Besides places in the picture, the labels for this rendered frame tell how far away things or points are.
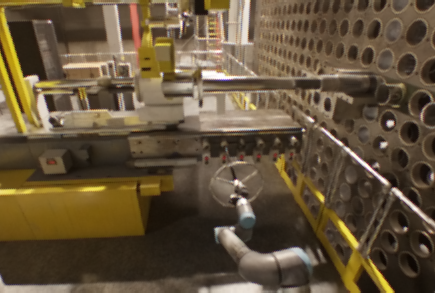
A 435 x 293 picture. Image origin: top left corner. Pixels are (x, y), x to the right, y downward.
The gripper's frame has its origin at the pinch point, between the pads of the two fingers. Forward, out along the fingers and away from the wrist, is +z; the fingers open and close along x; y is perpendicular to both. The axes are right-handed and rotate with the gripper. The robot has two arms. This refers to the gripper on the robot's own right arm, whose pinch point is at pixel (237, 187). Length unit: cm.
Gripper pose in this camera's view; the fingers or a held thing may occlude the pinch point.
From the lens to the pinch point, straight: 170.8
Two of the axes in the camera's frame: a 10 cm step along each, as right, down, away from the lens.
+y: 9.0, 3.3, 2.9
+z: -1.1, -4.6, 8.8
